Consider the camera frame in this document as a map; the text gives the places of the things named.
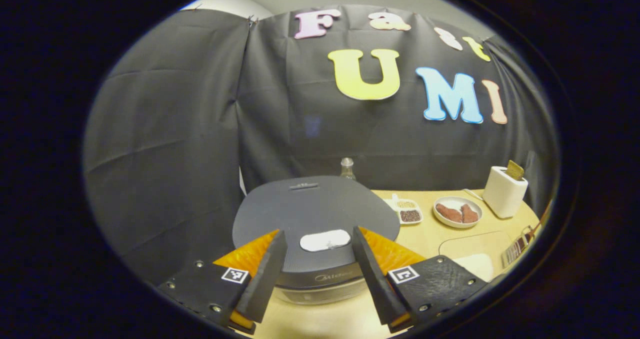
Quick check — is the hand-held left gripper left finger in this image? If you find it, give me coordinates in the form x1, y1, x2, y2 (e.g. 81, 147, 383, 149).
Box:
157, 229, 288, 336

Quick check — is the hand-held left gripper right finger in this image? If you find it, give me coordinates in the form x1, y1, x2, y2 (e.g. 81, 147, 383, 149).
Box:
351, 225, 488, 334

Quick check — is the grey silver rice cooker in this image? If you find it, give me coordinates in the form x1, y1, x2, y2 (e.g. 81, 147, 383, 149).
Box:
232, 175, 401, 305

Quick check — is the white divided bean dish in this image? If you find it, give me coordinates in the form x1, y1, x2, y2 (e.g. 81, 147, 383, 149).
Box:
382, 194, 424, 225

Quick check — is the clear glass tray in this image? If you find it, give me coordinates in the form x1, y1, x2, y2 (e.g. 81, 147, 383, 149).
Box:
438, 230, 516, 282

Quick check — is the round white plate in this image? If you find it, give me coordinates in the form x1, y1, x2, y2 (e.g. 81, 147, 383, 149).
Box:
433, 196, 484, 229

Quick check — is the white toaster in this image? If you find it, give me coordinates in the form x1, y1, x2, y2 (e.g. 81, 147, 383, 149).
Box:
482, 166, 529, 219

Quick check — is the black backdrop cloth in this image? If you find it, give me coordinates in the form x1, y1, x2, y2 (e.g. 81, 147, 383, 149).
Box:
82, 6, 558, 285

